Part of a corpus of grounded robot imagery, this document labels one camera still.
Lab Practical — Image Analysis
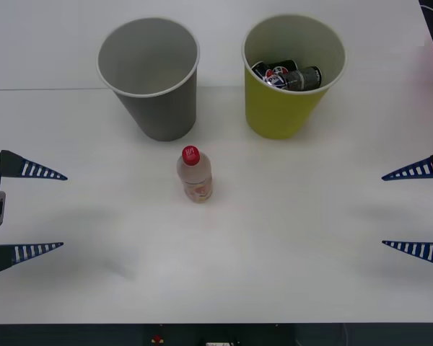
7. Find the black robot torso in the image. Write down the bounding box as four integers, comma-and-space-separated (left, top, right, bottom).
0, 323, 433, 346

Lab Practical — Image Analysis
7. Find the black can red-blue print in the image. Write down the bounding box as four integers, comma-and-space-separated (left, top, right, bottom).
251, 59, 299, 89

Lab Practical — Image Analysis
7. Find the grey plastic waste bin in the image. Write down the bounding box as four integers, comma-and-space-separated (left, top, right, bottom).
96, 17, 201, 142

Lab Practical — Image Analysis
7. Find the clear bottle red cap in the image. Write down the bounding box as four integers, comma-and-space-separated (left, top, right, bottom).
175, 146, 214, 205

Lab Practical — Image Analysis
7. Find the yellow-green plastic waste bin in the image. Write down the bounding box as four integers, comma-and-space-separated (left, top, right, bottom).
241, 13, 349, 141

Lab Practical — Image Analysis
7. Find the dark grey drink can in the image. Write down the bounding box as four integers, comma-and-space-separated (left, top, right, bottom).
283, 66, 324, 92

